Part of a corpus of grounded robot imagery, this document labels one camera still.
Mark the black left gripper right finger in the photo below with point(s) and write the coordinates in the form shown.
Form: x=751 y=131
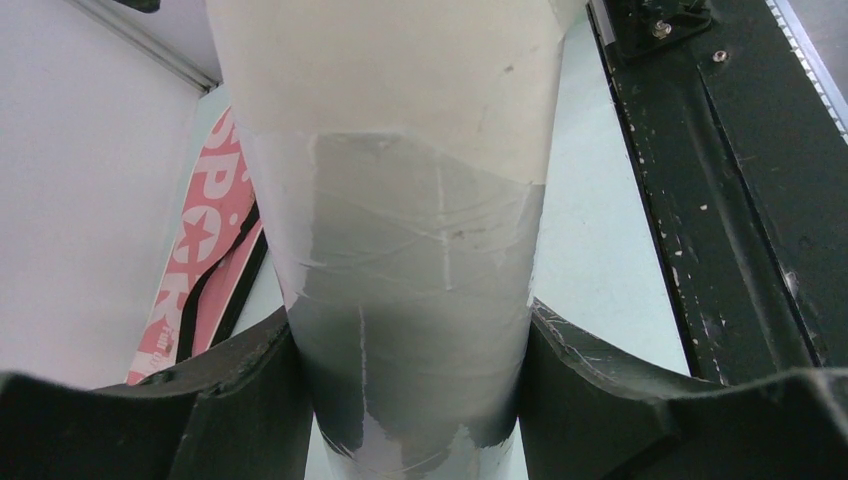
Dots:
x=589 y=410

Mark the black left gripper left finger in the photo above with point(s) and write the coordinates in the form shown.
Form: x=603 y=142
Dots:
x=236 y=411

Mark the white shuttlecock tube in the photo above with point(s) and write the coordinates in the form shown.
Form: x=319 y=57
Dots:
x=399 y=153

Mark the pink sport racket bag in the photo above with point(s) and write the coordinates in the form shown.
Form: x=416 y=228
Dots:
x=214 y=261

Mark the aluminium front frame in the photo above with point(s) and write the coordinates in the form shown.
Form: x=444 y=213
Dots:
x=812 y=63

